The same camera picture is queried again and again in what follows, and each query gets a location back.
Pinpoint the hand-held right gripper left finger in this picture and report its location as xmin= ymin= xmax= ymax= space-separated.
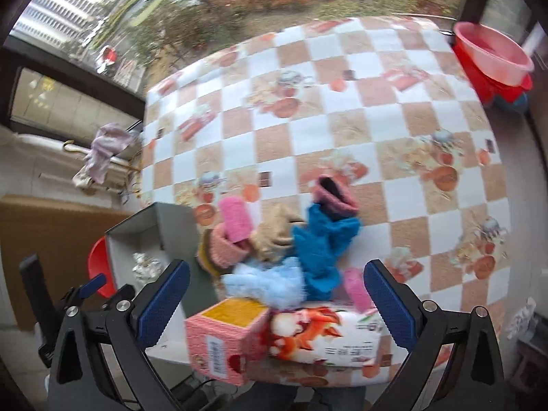
xmin=46 ymin=259 xmax=191 ymax=411

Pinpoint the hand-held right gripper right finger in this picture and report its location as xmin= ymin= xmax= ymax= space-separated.
xmin=363 ymin=259 xmax=506 ymax=411

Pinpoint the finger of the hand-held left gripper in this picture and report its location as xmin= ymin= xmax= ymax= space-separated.
xmin=64 ymin=273 xmax=108 ymax=309

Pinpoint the pink rectangular sponge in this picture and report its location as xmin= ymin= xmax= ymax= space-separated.
xmin=342 ymin=267 xmax=374 ymax=312

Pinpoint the grey white cardboard box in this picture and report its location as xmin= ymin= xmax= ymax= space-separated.
xmin=104 ymin=202 xmax=219 ymax=352

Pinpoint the pink yellow knit sock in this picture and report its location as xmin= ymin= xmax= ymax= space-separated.
xmin=196 ymin=225 xmax=250 ymax=277

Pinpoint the light blue fuzzy sock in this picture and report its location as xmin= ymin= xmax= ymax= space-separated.
xmin=222 ymin=257 xmax=307 ymax=310

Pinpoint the beige fuzzy sock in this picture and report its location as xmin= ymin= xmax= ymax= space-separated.
xmin=249 ymin=203 xmax=306 ymax=263

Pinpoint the crumpled white paper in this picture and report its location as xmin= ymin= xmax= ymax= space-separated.
xmin=132 ymin=252 xmax=162 ymax=280

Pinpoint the pink tissue box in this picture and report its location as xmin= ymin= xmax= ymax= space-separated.
xmin=185 ymin=299 xmax=271 ymax=387

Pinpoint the brown cardboard panel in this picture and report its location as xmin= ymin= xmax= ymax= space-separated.
xmin=0 ymin=195 xmax=131 ymax=331

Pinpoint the printed tissue pack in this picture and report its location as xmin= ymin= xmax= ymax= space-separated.
xmin=248 ymin=302 xmax=407 ymax=381

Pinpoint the beige cloth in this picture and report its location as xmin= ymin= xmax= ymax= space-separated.
xmin=72 ymin=166 xmax=98 ymax=190

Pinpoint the white crumpled cloth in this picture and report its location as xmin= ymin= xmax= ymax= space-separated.
xmin=506 ymin=297 xmax=539 ymax=340

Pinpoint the purple cloth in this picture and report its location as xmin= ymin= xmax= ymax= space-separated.
xmin=83 ymin=123 xmax=134 ymax=183

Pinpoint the checkered printed tablecloth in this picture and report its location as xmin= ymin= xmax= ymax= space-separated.
xmin=140 ymin=15 xmax=512 ymax=388

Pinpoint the red plastic basin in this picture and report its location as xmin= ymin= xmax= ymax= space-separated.
xmin=453 ymin=45 xmax=534 ymax=109

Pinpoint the pink plastic basin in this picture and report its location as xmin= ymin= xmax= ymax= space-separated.
xmin=453 ymin=21 xmax=535 ymax=87

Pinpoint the gold wire rack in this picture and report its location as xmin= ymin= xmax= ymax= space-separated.
xmin=62 ymin=137 xmax=144 ymax=200

